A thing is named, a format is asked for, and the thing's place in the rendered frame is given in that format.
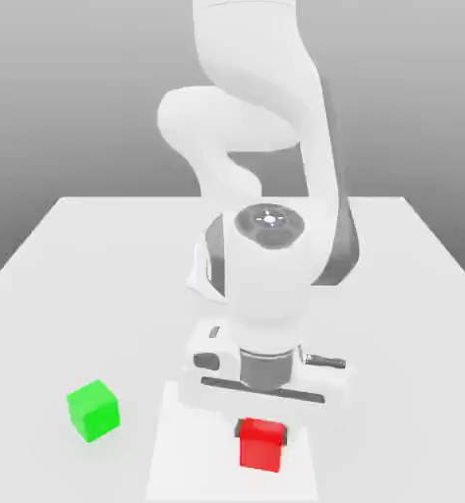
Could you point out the small red cube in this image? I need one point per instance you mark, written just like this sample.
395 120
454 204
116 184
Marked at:
261 446

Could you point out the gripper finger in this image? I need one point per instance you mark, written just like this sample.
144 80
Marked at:
285 435
238 429

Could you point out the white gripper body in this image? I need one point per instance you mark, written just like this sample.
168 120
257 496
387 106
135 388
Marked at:
216 397

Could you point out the small green cube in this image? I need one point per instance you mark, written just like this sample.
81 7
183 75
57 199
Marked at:
93 410

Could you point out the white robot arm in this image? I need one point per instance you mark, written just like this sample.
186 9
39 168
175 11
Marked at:
255 118

